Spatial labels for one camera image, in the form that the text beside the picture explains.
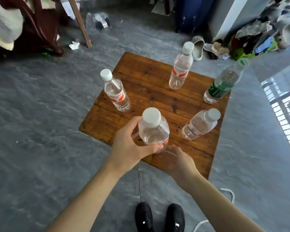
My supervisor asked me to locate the white cable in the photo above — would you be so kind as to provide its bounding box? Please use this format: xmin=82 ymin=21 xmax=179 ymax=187
xmin=192 ymin=188 xmax=235 ymax=232

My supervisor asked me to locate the clear water bottle green label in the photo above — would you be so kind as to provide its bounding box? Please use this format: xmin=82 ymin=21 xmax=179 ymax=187
xmin=203 ymin=59 xmax=249 ymax=104

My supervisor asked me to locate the brown wooden pole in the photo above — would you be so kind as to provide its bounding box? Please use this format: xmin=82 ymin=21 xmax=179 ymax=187
xmin=68 ymin=0 xmax=92 ymax=48

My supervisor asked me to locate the white paper sheet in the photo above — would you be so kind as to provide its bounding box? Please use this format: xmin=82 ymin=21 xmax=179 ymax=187
xmin=62 ymin=1 xmax=81 ymax=20

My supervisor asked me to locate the pile of clothes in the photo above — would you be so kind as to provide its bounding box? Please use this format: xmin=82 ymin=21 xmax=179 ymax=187
xmin=204 ymin=0 xmax=290 ymax=61

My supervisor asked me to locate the clear plastic bag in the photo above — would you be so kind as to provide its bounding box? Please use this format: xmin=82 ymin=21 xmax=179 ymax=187
xmin=86 ymin=12 xmax=111 ymax=31

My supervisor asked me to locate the person's left hand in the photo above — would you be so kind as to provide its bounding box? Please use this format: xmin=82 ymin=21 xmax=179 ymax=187
xmin=106 ymin=116 xmax=164 ymax=175

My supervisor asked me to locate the person's black left shoe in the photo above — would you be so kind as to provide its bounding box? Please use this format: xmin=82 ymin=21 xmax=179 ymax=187
xmin=135 ymin=202 xmax=154 ymax=232

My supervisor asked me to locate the person's right forearm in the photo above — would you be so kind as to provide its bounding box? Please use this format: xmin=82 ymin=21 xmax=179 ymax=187
xmin=181 ymin=173 xmax=267 ymax=232

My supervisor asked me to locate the clear water bottle red label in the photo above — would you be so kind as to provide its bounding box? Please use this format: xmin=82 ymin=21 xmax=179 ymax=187
xmin=100 ymin=69 xmax=131 ymax=112
xmin=138 ymin=107 xmax=170 ymax=154
xmin=181 ymin=108 xmax=221 ymax=140
xmin=169 ymin=42 xmax=195 ymax=90

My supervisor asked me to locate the person's black shoe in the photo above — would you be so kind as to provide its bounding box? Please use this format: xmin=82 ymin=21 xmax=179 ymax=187
xmin=135 ymin=202 xmax=154 ymax=232
xmin=165 ymin=203 xmax=185 ymax=232

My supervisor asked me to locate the person's right hand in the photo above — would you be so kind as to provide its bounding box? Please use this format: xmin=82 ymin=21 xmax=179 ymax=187
xmin=157 ymin=145 xmax=201 ymax=190

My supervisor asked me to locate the dark red wooden chair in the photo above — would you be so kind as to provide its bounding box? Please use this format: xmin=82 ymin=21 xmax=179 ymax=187
xmin=0 ymin=0 xmax=66 ymax=58

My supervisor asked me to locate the white cloth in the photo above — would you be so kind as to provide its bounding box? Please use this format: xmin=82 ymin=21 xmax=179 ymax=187
xmin=0 ymin=0 xmax=24 ymax=51

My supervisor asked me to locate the grey slipper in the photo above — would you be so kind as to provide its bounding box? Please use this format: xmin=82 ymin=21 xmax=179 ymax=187
xmin=191 ymin=36 xmax=205 ymax=61

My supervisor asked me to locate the person's black right shoe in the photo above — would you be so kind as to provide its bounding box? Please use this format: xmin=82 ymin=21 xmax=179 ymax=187
xmin=165 ymin=203 xmax=185 ymax=232

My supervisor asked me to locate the person's left forearm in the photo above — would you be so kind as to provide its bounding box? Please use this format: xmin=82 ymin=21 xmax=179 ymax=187
xmin=45 ymin=160 xmax=136 ymax=232

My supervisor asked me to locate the grey shoe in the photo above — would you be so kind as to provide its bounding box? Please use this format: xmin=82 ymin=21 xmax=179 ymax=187
xmin=274 ymin=18 xmax=290 ymax=50

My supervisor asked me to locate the blue suitcase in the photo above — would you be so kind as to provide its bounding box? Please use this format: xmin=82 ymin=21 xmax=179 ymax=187
xmin=174 ymin=0 xmax=217 ymax=34

